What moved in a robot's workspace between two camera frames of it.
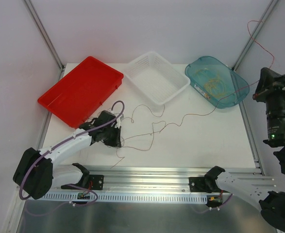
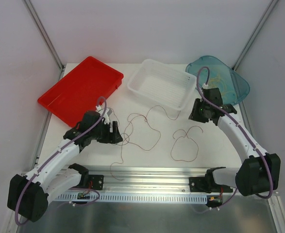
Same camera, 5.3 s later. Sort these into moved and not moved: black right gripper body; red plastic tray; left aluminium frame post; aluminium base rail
Moved: black right gripper body
Not moved: aluminium base rail; left aluminium frame post; red plastic tray
